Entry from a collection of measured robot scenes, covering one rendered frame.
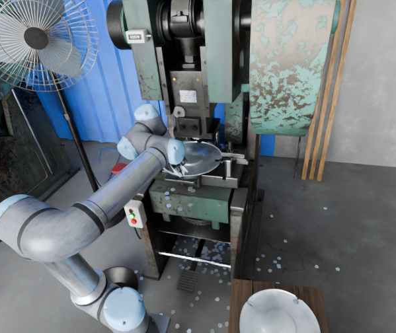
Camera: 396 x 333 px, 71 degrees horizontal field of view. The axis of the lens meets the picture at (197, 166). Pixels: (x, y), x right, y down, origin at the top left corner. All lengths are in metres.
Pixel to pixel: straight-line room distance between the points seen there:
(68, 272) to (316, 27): 0.88
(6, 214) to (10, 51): 1.08
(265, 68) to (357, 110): 1.85
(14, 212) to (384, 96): 2.41
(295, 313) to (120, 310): 0.67
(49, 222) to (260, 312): 0.88
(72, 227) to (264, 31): 0.62
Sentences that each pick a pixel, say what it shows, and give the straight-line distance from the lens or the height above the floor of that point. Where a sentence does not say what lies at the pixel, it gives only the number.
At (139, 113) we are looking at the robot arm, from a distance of 0.95.
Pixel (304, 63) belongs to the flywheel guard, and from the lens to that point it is 0.77.
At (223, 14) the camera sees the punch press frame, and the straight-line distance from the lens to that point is 1.04.
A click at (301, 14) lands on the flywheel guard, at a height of 1.39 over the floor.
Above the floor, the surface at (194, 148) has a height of 0.78.
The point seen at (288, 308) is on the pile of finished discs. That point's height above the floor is 0.39.
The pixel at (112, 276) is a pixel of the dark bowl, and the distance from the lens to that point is 1.87.
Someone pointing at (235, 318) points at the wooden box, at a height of 0.35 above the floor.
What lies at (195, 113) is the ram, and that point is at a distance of 1.23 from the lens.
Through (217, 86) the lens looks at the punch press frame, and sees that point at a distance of 1.11.
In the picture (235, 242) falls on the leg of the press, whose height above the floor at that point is 0.44.
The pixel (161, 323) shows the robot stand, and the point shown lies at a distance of 1.17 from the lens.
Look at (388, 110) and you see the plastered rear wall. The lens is 2.62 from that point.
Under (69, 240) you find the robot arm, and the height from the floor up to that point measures 1.05.
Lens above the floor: 1.49
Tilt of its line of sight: 35 degrees down
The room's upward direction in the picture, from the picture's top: 5 degrees counter-clockwise
